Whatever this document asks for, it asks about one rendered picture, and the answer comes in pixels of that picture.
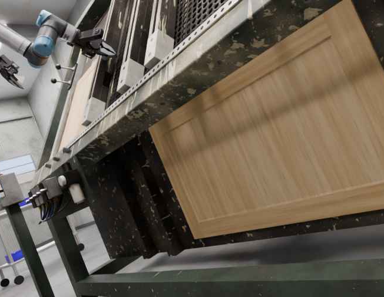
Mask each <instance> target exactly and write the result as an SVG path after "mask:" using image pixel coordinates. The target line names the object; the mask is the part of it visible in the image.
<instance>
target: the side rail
mask: <svg viewBox="0 0 384 297"><path fill-rule="evenodd" d="M79 53H80V48H79V47H77V46H75V45H74V46H73V47H72V50H71V53H70V56H69V60H68V64H67V68H73V67H74V66H75V65H76V63H77V60H78V56H79ZM71 76H72V70H69V69H66V70H65V73H64V77H63V79H62V81H65V82H69V81H70V79H71ZM68 86H69V85H68V84H66V83H61V87H60V89H59V93H58V97H57V100H56V103H55V107H54V110H53V113H52V117H51V120H50V123H49V126H48V130H47V133H46V136H45V140H44V143H43V146H42V150H41V154H40V156H39V160H38V163H37V167H36V169H35V173H36V172H37V171H38V170H39V169H40V168H41V167H42V166H43V165H44V164H45V163H47V162H48V161H49V158H50V156H51V152H52V148H53V145H54V141H55V138H56V135H57V131H58V127H59V123H60V121H61V117H62V112H63V110H64V106H65V102H66V99H67V95H68V92H69V90H68Z"/></svg>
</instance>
